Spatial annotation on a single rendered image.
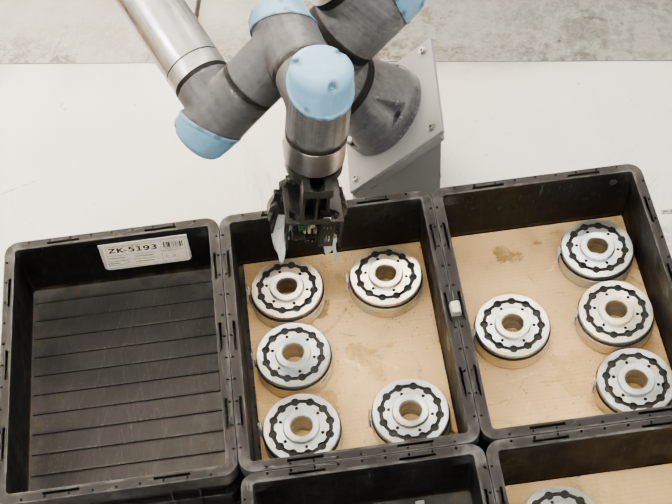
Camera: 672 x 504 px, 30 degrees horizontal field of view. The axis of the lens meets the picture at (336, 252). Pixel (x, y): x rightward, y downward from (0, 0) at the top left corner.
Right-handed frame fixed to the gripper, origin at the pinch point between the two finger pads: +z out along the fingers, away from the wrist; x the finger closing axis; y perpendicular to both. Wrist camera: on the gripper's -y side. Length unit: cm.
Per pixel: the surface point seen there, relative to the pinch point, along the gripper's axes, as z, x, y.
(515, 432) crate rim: 0.5, 23.1, 30.1
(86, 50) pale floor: 100, -38, -144
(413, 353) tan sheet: 11.4, 14.7, 11.0
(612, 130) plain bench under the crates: 18, 57, -35
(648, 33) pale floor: 81, 106, -125
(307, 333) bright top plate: 10.3, 0.3, 7.5
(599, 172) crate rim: -2.5, 42.7, -8.5
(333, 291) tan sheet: 12.6, 5.0, -0.9
